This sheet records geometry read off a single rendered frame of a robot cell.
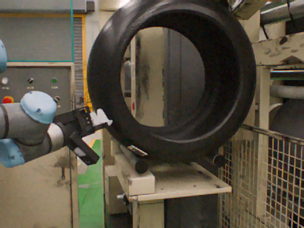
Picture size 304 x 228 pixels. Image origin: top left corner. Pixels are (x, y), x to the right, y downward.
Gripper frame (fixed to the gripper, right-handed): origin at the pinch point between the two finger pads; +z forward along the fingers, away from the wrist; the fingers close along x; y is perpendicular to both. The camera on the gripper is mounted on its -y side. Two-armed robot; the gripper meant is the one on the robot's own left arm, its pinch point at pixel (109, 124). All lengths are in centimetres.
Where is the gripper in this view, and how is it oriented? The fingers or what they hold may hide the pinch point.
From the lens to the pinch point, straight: 103.2
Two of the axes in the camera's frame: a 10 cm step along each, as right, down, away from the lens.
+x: -7.5, 2.8, 6.1
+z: 5.6, -2.2, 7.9
